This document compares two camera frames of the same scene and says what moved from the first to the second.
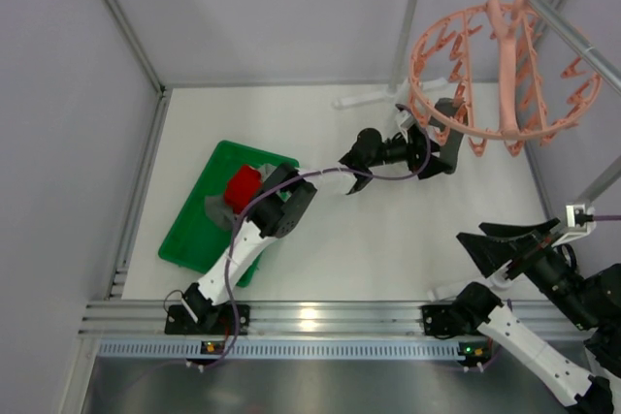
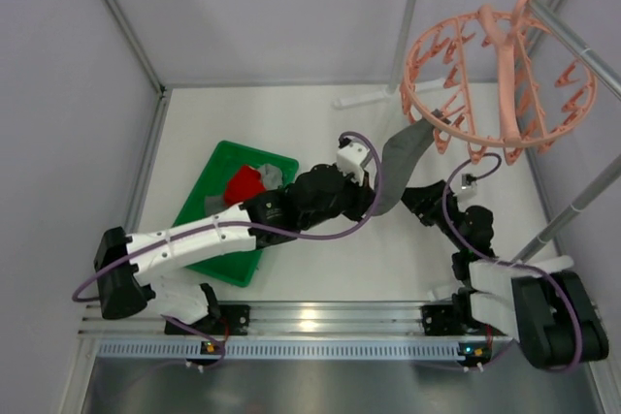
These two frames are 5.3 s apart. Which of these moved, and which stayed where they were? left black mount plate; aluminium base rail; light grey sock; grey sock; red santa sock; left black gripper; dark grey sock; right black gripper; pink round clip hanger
Moved: left black gripper; dark grey sock; right black gripper
Stayed: light grey sock; grey sock; pink round clip hanger; aluminium base rail; red santa sock; left black mount plate
